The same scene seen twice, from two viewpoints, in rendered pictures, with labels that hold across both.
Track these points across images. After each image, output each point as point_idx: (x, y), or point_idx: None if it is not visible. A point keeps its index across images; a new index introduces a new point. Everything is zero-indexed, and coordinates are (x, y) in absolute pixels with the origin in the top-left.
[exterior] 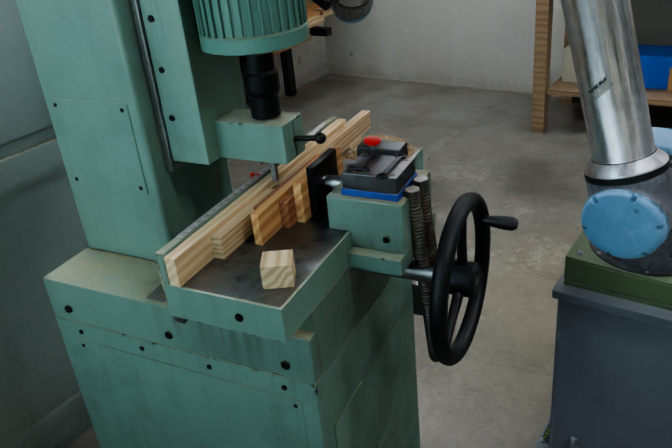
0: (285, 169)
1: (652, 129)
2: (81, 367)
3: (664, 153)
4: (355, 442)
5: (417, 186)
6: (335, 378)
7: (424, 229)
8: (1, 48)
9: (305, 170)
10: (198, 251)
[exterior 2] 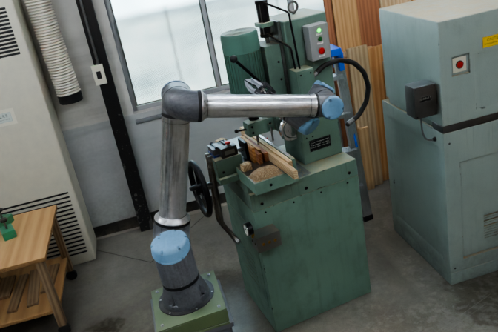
0: (264, 144)
1: (176, 242)
2: None
3: (156, 218)
4: (236, 224)
5: (207, 154)
6: (227, 190)
7: (207, 169)
8: (411, 70)
9: (253, 145)
10: (244, 133)
